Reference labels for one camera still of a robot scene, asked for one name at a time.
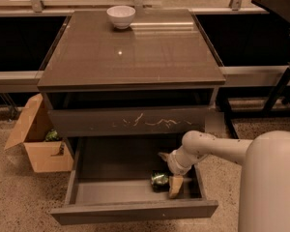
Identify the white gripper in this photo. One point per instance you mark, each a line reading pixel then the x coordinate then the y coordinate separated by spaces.
pixel 174 164

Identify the closed grey top drawer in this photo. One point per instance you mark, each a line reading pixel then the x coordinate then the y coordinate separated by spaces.
pixel 128 121

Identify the black table with legs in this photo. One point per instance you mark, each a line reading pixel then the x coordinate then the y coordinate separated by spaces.
pixel 272 83

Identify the crushed green soda can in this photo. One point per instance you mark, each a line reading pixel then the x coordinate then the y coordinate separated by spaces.
pixel 160 181

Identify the white ceramic bowl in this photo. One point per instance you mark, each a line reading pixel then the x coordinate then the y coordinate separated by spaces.
pixel 121 16

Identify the green item in box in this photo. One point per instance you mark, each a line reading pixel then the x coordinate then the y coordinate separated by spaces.
pixel 52 135

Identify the open grey middle drawer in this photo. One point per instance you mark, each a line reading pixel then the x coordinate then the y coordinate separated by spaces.
pixel 111 181

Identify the open cardboard box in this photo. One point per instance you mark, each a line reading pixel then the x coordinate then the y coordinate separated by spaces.
pixel 30 131

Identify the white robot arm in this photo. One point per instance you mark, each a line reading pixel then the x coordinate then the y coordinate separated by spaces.
pixel 264 204

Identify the grey drawer cabinet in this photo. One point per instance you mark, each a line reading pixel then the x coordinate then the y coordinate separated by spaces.
pixel 161 60

